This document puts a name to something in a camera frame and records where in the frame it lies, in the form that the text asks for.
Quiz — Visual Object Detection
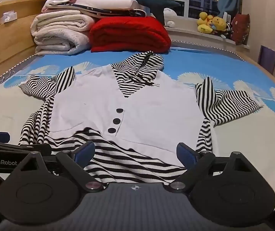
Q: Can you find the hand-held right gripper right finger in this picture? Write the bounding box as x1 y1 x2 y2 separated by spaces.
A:
168 142 249 193

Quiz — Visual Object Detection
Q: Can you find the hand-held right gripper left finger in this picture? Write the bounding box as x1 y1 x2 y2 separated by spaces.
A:
20 141 109 193

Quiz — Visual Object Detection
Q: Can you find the striped hoodie with white vest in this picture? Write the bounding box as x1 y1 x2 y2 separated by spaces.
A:
18 51 265 184

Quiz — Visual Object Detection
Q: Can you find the blue and white printed bedsheet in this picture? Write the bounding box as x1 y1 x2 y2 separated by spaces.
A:
0 44 275 174

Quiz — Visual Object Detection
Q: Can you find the white folded quilt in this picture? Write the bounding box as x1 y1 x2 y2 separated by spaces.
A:
30 12 97 56

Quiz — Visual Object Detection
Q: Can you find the white tissue box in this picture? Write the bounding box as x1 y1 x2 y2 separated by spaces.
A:
0 10 19 25

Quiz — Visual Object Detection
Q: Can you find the white window sill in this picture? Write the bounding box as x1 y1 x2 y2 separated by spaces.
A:
163 26 251 50

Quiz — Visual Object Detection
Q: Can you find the red folded blanket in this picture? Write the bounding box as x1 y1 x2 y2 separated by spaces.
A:
89 16 172 53

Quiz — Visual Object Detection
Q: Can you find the black and white striped plush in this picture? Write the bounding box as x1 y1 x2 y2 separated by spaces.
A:
220 22 233 39

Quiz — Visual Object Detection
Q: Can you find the yellow duck plush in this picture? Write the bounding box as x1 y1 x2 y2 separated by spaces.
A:
197 12 214 33

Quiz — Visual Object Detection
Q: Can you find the yellow bear plush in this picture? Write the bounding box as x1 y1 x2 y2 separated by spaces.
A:
209 16 228 33

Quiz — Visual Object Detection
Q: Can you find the brown cushion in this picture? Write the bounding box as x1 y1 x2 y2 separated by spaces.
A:
231 13 251 46

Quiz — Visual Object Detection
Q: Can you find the white seal plush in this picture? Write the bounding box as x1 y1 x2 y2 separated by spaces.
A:
164 8 177 27

